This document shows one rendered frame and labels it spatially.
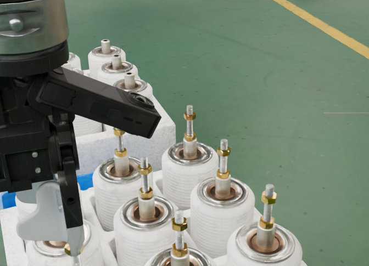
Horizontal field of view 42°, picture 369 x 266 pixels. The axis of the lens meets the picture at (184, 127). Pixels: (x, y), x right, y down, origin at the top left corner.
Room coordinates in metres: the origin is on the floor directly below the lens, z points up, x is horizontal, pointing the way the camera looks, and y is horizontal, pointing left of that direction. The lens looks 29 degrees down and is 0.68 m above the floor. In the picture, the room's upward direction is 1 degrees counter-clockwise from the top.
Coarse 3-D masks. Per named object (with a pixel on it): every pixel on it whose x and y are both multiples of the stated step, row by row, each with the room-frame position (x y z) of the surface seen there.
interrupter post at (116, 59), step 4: (112, 56) 1.08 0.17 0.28; (116, 56) 1.08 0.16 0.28; (120, 56) 1.08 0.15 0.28; (112, 60) 1.08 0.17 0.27; (116, 60) 1.07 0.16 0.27; (120, 60) 1.08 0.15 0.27; (116, 64) 1.07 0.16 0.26; (120, 64) 1.08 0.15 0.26; (116, 68) 1.07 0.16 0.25; (120, 68) 1.08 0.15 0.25
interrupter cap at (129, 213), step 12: (132, 204) 0.55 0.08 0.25; (156, 204) 0.55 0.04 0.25; (168, 204) 0.55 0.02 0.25; (120, 216) 0.53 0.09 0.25; (132, 216) 0.53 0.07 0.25; (156, 216) 0.53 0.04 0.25; (168, 216) 0.52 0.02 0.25; (132, 228) 0.50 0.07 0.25; (144, 228) 0.50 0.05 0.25; (156, 228) 0.50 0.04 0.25
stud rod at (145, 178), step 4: (144, 156) 0.54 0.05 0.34; (140, 160) 0.53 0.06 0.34; (144, 160) 0.53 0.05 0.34; (144, 164) 0.53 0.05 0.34; (144, 176) 0.53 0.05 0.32; (148, 176) 0.54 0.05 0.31; (144, 180) 0.53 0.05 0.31; (148, 180) 0.53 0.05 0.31; (144, 184) 0.53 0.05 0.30; (148, 184) 0.53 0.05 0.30; (144, 188) 0.53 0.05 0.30; (148, 188) 0.53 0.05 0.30
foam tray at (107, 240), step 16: (160, 176) 0.73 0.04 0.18; (160, 192) 0.68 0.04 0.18; (16, 208) 0.64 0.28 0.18; (96, 224) 0.60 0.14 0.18; (16, 240) 0.56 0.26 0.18; (112, 240) 0.56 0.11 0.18; (192, 240) 0.56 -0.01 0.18; (16, 256) 0.53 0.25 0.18; (112, 256) 0.53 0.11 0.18; (224, 256) 0.52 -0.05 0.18
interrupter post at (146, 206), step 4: (140, 196) 0.53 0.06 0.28; (152, 196) 0.53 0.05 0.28; (140, 200) 0.53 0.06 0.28; (144, 200) 0.53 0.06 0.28; (148, 200) 0.53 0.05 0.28; (152, 200) 0.53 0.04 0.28; (140, 204) 0.53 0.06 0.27; (144, 204) 0.52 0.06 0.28; (148, 204) 0.52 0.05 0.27; (152, 204) 0.53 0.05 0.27; (140, 208) 0.53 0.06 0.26; (144, 208) 0.52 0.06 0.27; (148, 208) 0.52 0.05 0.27; (152, 208) 0.53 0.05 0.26; (140, 212) 0.53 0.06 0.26; (144, 212) 0.52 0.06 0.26; (148, 212) 0.52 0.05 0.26; (152, 212) 0.53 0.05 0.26; (144, 216) 0.52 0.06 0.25; (148, 216) 0.52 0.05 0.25; (152, 216) 0.53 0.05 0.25
